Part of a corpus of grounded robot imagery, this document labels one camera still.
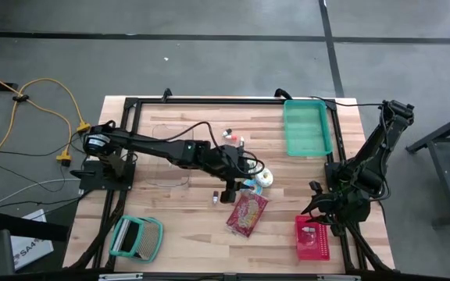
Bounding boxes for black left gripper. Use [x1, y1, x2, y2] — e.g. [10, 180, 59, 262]
[216, 144, 255, 204]

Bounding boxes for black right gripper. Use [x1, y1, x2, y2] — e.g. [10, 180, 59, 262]
[302, 181, 371, 235]

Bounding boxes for blue iced doughnut toy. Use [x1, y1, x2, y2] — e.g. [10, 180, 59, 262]
[243, 179, 264, 196]

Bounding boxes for red plastic-wrapped packet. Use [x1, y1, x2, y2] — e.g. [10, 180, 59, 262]
[225, 190, 269, 238]

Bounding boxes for red plastic basket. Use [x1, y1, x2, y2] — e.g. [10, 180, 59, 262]
[294, 215, 331, 261]

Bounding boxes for clear plastic bin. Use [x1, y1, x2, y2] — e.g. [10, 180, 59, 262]
[145, 123, 195, 187]

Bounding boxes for green plastic tray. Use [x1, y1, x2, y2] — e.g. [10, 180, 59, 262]
[282, 99, 334, 157]

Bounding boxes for teal framed mesh holder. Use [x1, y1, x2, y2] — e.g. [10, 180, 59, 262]
[109, 215, 165, 263]

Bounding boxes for black metal stand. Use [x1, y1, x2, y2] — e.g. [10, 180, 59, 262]
[405, 107, 450, 227]

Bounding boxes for black beam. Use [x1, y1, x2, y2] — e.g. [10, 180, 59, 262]
[0, 212, 70, 243]

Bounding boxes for white cardboard box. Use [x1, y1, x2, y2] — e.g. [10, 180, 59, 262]
[9, 208, 54, 271]

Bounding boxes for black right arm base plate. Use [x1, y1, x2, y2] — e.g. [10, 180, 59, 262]
[324, 162, 382, 194]

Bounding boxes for silver metal bracket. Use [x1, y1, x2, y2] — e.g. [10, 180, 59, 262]
[317, 274, 361, 281]
[98, 272, 144, 281]

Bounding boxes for black aluminium table frame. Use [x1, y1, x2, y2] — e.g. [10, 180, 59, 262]
[66, 95, 394, 274]

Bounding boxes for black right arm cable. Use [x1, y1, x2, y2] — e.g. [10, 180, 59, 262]
[309, 95, 386, 108]

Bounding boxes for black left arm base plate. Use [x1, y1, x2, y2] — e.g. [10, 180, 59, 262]
[70, 159, 136, 192]

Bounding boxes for yellow extension cable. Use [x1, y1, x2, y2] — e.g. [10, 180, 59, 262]
[0, 76, 92, 167]
[0, 66, 73, 167]

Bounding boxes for white floor cable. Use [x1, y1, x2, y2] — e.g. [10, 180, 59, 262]
[0, 178, 81, 208]

